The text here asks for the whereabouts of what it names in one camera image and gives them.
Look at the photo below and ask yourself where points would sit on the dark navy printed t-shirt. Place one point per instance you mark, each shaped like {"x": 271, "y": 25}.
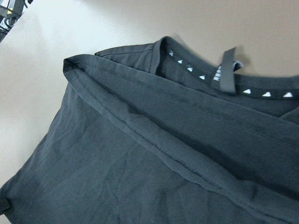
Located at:
{"x": 152, "y": 134}

